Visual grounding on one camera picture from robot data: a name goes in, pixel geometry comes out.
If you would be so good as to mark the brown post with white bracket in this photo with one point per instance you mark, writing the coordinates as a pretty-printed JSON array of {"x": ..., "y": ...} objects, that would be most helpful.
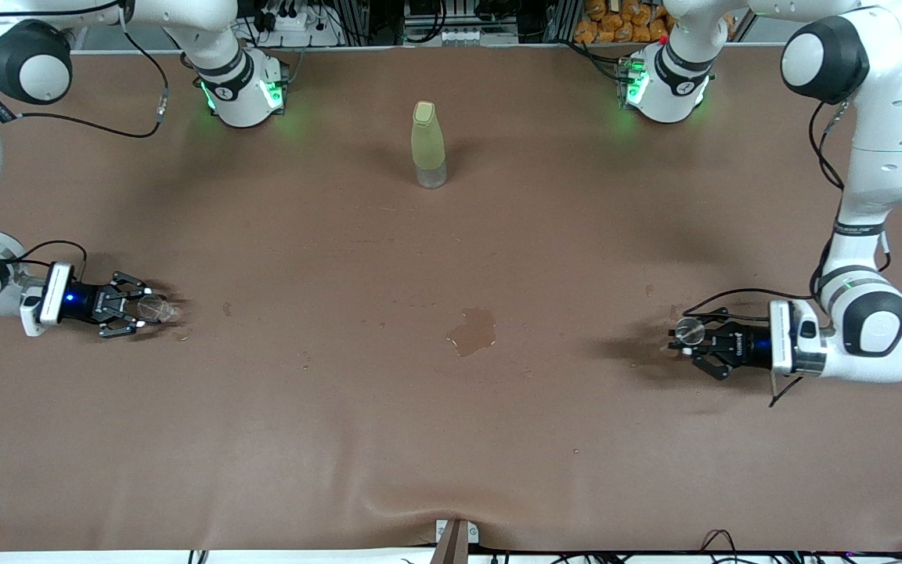
[{"x": 452, "y": 544}]

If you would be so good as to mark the white power strip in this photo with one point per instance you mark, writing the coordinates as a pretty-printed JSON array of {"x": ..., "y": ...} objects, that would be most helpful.
[{"x": 302, "y": 31}]

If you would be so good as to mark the white ported device box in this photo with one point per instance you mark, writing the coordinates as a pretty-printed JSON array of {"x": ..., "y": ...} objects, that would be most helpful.
[{"x": 459, "y": 35}]

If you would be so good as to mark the spilled liquid puddle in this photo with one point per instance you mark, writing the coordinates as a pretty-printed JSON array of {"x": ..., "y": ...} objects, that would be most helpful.
[{"x": 473, "y": 333}]

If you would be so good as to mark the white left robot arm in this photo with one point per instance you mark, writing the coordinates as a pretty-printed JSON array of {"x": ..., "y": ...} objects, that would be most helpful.
[{"x": 889, "y": 117}]

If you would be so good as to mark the clear glass beaker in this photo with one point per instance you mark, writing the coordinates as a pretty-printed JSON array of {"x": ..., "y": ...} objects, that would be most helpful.
[{"x": 157, "y": 309}]

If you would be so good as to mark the brown table mat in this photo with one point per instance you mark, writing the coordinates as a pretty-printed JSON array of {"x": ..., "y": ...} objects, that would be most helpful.
[{"x": 451, "y": 439}]

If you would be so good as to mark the orange snack bag pile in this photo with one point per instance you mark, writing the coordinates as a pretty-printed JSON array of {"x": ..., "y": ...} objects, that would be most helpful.
[{"x": 615, "y": 27}]

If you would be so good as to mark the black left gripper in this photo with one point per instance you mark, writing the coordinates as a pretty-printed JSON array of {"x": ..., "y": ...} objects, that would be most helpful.
[{"x": 750, "y": 345}]

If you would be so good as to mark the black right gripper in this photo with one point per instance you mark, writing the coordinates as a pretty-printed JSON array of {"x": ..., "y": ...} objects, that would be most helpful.
[{"x": 81, "y": 302}]

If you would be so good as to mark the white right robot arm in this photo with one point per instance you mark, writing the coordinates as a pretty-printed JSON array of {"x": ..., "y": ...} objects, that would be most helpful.
[{"x": 239, "y": 110}]

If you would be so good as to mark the yellow-green frosted bottle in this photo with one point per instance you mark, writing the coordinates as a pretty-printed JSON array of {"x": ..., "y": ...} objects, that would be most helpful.
[{"x": 427, "y": 141}]

